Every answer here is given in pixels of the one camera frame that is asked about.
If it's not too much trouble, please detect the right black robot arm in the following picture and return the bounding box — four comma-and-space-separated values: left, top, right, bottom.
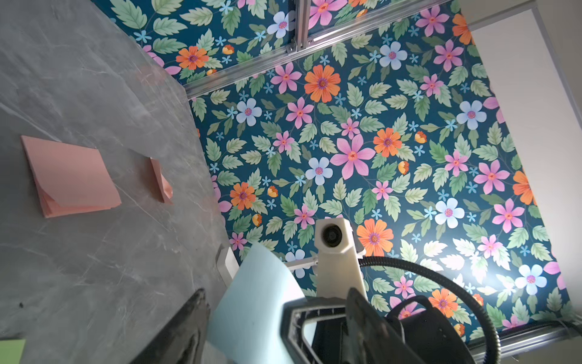
280, 288, 475, 363

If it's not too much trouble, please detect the torn pink sheet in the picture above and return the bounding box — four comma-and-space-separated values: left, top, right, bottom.
150, 158, 174, 205

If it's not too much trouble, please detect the torn blue sheet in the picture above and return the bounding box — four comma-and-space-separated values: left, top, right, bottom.
207, 244, 306, 363

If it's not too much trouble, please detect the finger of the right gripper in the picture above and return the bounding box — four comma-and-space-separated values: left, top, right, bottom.
280, 297, 350, 363

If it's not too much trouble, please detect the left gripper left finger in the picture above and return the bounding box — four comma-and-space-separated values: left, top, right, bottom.
131, 288, 211, 364

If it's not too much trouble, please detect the pink memo pad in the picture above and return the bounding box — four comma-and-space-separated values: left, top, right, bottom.
21, 136, 121, 218

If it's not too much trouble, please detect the green memo pad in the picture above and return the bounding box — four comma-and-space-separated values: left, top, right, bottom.
0, 339, 26, 364

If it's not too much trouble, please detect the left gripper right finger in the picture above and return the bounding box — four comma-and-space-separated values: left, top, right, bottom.
346, 288, 424, 364

